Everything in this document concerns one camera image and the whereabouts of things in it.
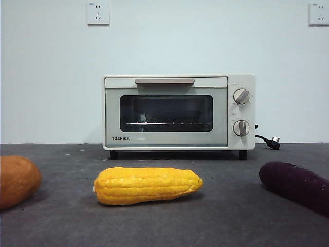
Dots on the orange sweet potato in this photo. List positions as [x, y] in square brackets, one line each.
[16, 181]

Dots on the white wall socket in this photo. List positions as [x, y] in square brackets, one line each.
[319, 14]
[98, 14]

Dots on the purple eggplant with green stem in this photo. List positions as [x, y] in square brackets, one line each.
[295, 184]

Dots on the yellow corn cob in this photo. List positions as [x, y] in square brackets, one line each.
[146, 186]

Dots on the beige oven knob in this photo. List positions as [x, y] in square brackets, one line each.
[241, 96]
[241, 128]

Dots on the white Toshiba toaster oven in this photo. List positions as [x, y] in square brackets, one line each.
[242, 113]

